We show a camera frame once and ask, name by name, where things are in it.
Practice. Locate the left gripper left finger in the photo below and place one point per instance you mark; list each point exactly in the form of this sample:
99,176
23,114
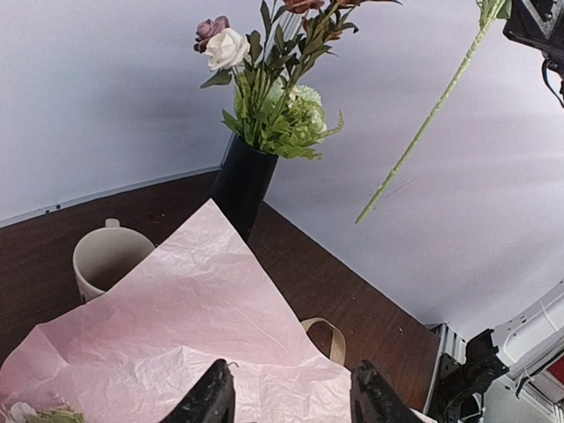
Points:
210,400

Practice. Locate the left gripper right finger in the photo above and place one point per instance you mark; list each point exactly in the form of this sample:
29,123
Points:
372,399

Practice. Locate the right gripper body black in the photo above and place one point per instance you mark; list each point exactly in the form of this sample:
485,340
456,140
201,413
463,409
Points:
538,24

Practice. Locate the pink peony flower stem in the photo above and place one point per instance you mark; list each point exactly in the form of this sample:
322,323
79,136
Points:
432,110

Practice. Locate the pink wrapping paper sheet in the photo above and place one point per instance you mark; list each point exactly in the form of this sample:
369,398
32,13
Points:
132,354

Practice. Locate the orange brown flower stem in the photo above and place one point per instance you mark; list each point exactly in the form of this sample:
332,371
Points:
296,35

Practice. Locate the black cylindrical vase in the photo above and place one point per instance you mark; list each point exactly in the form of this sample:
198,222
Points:
242,183

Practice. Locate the green fern white flower bunch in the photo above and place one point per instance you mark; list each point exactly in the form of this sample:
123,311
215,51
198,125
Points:
289,126

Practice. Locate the brown pink flower bunch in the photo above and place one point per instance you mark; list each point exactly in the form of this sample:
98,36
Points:
227,51

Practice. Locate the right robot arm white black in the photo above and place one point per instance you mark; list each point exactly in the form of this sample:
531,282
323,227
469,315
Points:
514,345

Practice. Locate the beige floral mug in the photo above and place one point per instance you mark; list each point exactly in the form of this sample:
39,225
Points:
105,255

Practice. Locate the blue hydrangea flower bunch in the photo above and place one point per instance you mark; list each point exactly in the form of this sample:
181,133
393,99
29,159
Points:
22,412

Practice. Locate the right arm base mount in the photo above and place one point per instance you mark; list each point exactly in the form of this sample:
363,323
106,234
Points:
467,383

